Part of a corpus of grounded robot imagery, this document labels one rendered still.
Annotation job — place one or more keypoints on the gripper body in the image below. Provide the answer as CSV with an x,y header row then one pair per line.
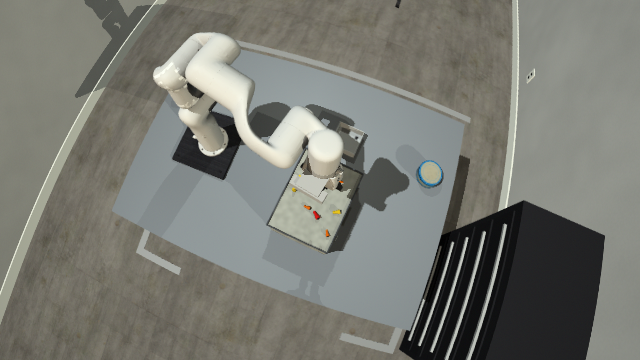
x,y
332,182

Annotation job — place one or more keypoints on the round beige tin with blue rims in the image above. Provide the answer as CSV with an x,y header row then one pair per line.
x,y
430,173

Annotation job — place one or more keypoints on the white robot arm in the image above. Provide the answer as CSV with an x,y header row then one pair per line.
x,y
209,71

